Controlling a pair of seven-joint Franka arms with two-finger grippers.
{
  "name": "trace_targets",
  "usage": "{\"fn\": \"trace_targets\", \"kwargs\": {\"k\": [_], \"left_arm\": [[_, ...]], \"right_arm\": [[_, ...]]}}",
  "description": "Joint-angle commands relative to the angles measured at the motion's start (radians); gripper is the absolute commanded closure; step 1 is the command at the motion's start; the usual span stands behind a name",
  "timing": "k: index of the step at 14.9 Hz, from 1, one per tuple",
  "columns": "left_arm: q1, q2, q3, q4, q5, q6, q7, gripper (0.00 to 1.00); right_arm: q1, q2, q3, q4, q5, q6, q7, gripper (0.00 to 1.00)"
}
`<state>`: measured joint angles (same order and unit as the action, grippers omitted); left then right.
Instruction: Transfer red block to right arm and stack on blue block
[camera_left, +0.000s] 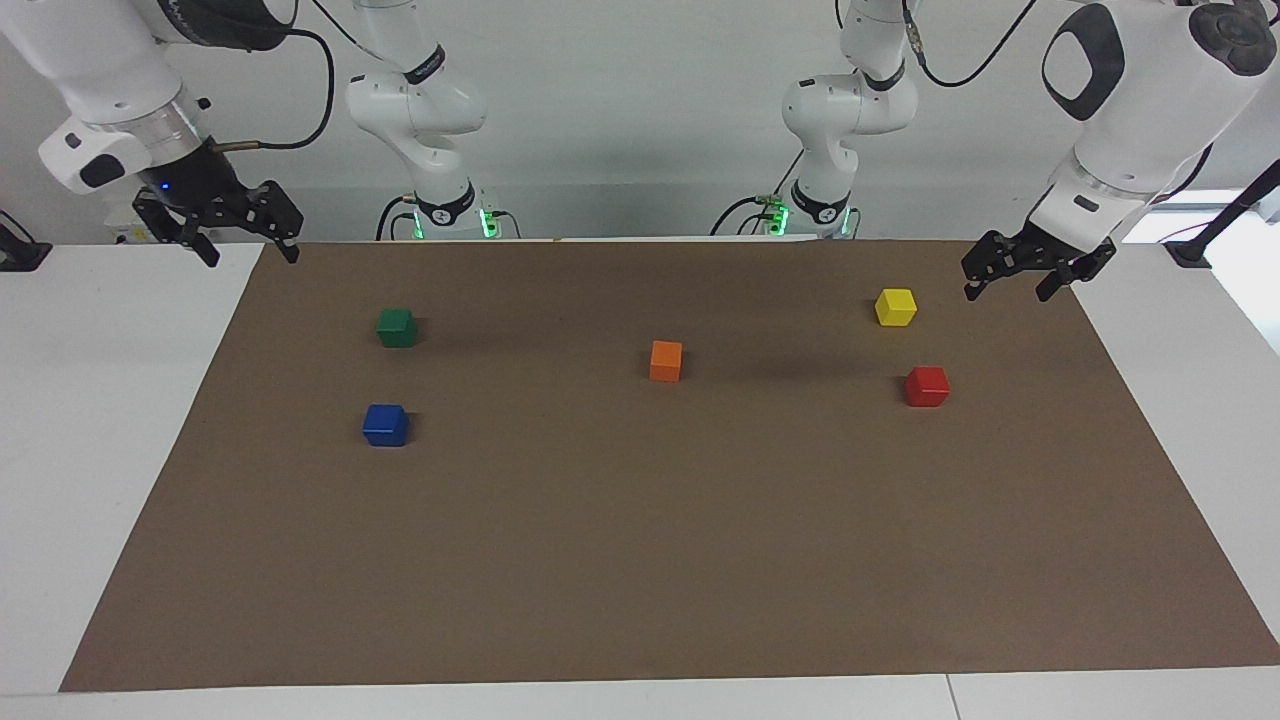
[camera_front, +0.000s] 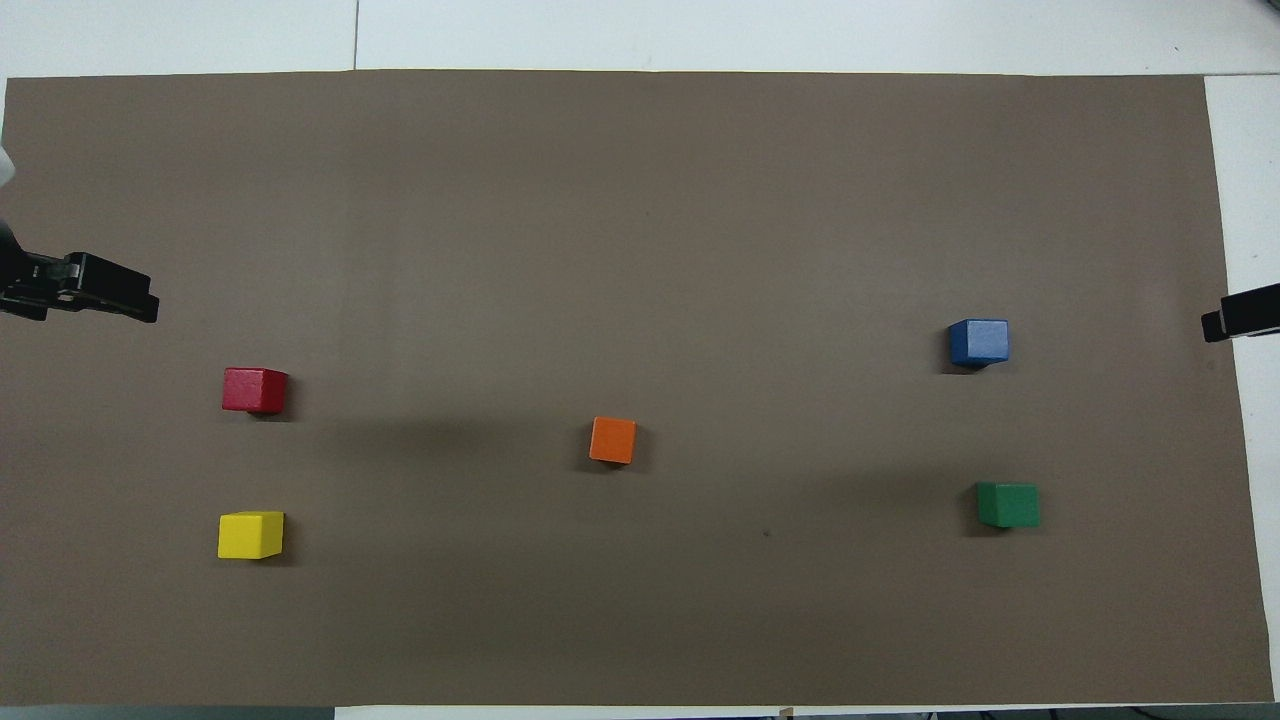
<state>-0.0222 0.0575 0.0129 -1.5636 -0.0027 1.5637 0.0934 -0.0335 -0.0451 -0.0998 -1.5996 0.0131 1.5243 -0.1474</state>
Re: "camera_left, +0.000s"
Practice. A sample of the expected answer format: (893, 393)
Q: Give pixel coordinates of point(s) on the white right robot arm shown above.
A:
(110, 70)

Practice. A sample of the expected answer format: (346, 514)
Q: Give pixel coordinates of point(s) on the orange cube block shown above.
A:
(665, 363)

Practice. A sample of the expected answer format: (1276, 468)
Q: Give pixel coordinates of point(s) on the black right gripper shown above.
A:
(205, 195)

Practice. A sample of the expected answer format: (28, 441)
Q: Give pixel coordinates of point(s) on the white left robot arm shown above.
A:
(1150, 80)

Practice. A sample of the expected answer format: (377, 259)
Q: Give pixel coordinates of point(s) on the white box with label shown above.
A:
(122, 228)

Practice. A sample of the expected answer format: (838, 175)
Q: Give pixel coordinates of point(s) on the brown paper mat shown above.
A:
(640, 520)

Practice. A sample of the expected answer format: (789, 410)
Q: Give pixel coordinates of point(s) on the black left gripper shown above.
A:
(1030, 252)

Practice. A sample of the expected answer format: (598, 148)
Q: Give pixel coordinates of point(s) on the blue cube block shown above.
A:
(385, 428)

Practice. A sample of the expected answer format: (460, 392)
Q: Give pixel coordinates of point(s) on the black clamp stand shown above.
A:
(1225, 210)
(20, 255)

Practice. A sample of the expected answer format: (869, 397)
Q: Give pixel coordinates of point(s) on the red cube block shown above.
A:
(927, 388)

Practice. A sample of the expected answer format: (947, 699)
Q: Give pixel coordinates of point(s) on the green cube block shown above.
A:
(396, 329)

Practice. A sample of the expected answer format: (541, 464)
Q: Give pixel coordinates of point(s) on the yellow cube block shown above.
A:
(896, 308)

